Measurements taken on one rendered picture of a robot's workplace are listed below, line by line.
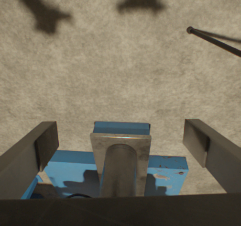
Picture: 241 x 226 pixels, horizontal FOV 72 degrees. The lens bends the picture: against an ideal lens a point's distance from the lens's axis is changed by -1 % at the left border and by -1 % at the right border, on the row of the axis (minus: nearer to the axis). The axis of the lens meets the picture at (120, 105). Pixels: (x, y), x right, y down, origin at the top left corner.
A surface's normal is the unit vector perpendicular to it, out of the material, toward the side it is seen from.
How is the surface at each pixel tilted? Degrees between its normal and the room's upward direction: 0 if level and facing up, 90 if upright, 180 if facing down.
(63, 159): 90
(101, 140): 0
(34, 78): 0
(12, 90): 0
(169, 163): 90
